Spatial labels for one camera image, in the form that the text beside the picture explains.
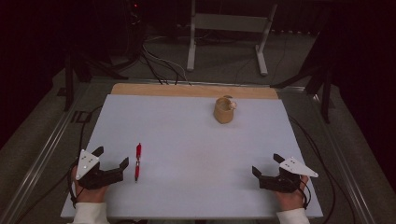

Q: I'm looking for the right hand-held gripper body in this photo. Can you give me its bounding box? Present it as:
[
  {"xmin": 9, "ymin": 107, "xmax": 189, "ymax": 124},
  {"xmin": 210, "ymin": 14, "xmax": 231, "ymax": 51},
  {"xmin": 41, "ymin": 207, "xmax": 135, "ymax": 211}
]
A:
[{"xmin": 259, "ymin": 156, "xmax": 319, "ymax": 194}]

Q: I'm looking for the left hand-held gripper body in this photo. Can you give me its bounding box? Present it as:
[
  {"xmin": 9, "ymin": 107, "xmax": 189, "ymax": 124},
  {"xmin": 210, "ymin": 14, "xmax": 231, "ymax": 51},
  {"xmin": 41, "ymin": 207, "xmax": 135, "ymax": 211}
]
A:
[{"xmin": 75, "ymin": 148, "xmax": 125, "ymax": 191}]

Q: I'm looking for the red pen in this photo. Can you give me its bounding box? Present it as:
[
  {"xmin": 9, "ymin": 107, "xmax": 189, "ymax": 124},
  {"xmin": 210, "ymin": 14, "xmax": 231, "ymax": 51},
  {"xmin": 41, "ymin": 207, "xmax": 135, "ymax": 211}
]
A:
[{"xmin": 134, "ymin": 142, "xmax": 143, "ymax": 184}]

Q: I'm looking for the tan ceramic pen holder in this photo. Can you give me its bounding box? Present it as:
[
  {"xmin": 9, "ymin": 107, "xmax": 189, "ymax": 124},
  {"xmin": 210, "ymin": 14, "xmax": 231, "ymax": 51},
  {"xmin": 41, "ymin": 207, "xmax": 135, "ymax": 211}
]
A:
[{"xmin": 213, "ymin": 95, "xmax": 238, "ymax": 125}]

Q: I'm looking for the person's right hand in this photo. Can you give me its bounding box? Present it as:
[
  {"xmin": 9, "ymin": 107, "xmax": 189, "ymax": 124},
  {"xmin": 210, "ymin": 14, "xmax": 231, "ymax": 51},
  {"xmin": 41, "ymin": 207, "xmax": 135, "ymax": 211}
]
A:
[{"xmin": 275, "ymin": 175, "xmax": 310, "ymax": 213}]

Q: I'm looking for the person's left hand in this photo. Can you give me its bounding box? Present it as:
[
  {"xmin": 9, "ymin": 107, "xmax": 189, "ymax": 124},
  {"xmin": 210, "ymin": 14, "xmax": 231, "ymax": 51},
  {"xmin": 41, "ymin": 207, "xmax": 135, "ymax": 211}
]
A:
[{"xmin": 70, "ymin": 165, "xmax": 109, "ymax": 204}]

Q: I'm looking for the black metal stand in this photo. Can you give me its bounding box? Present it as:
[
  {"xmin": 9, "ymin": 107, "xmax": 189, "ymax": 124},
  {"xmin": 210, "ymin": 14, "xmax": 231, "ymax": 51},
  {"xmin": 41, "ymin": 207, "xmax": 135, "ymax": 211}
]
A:
[
  {"xmin": 63, "ymin": 46, "xmax": 129, "ymax": 112},
  {"xmin": 270, "ymin": 6, "xmax": 333, "ymax": 124}
]

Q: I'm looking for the white metal stand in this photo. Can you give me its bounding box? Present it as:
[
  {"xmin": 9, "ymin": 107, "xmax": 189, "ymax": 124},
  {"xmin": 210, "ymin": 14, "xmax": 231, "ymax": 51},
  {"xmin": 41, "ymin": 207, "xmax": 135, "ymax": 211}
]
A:
[{"xmin": 186, "ymin": 0, "xmax": 278, "ymax": 77}]

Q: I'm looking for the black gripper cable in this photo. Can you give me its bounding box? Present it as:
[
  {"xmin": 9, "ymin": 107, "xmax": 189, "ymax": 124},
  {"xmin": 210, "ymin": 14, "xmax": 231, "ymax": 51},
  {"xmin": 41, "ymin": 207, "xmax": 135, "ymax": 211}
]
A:
[
  {"xmin": 288, "ymin": 115, "xmax": 338, "ymax": 224},
  {"xmin": 66, "ymin": 105, "xmax": 105, "ymax": 210}
]

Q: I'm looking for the metal floor rail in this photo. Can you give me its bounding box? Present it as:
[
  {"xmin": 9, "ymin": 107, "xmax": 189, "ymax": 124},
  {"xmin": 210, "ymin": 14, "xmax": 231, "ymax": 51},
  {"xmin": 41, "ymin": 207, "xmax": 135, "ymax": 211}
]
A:
[
  {"xmin": 0, "ymin": 82, "xmax": 92, "ymax": 224},
  {"xmin": 306, "ymin": 88, "xmax": 376, "ymax": 224}
]

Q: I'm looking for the white floor cable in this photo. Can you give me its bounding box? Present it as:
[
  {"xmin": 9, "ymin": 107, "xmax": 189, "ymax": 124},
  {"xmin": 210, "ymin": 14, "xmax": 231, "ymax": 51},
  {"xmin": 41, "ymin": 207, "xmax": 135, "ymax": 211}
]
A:
[{"xmin": 142, "ymin": 46, "xmax": 189, "ymax": 82}]

